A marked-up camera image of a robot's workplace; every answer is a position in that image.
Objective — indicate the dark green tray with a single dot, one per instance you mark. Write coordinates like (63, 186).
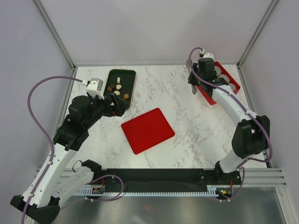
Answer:
(127, 83)

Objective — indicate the red chocolate box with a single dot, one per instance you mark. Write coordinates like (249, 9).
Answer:
(222, 77)

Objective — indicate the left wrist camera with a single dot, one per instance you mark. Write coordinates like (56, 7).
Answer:
(94, 88)

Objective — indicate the white cable duct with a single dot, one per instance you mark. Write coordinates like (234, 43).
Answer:
(209, 192)

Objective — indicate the metal tongs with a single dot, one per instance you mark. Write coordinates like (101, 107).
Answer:
(193, 87)

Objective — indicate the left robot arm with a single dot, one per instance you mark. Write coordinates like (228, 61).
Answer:
(43, 200)

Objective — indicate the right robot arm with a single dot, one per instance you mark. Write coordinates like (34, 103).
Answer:
(252, 132)

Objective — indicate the red box lid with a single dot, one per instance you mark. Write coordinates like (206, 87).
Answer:
(147, 130)

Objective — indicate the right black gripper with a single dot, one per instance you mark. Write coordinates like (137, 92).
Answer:
(190, 80)

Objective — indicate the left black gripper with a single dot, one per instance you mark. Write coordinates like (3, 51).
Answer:
(121, 105)

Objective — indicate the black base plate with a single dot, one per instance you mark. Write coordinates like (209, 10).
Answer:
(171, 180)

